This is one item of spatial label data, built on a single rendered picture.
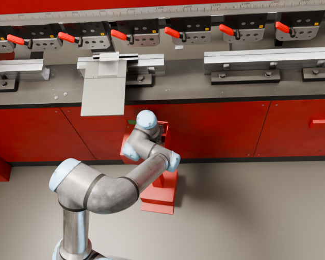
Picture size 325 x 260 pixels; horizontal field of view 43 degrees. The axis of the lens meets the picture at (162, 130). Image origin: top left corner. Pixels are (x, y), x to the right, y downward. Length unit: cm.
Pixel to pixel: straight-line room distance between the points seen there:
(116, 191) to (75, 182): 12
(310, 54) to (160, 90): 66
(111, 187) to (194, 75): 85
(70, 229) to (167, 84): 81
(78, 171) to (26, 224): 155
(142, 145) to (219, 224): 111
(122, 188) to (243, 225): 142
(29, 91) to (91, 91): 37
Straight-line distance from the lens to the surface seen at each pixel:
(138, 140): 156
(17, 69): 198
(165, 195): 245
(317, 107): 200
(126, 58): 183
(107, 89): 175
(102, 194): 119
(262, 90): 186
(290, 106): 196
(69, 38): 162
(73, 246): 148
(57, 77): 200
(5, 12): 162
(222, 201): 256
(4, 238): 279
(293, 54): 187
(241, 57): 183
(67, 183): 123
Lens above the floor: 248
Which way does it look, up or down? 66 degrees down
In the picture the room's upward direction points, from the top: 13 degrees counter-clockwise
